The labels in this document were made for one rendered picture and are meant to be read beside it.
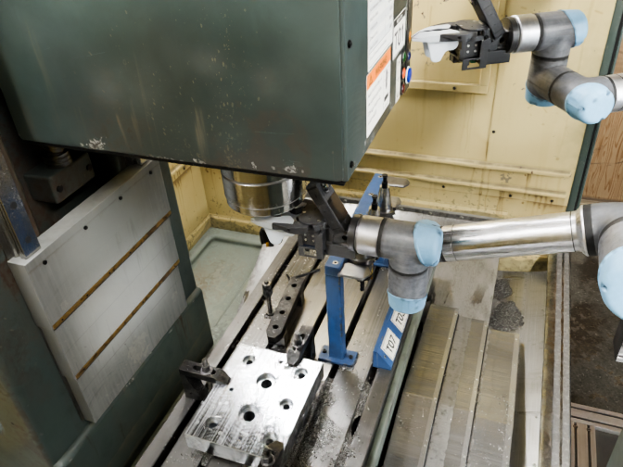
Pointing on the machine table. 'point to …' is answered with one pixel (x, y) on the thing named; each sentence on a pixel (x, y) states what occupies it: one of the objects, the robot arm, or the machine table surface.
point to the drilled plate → (249, 455)
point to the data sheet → (379, 29)
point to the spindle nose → (261, 193)
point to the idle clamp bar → (286, 311)
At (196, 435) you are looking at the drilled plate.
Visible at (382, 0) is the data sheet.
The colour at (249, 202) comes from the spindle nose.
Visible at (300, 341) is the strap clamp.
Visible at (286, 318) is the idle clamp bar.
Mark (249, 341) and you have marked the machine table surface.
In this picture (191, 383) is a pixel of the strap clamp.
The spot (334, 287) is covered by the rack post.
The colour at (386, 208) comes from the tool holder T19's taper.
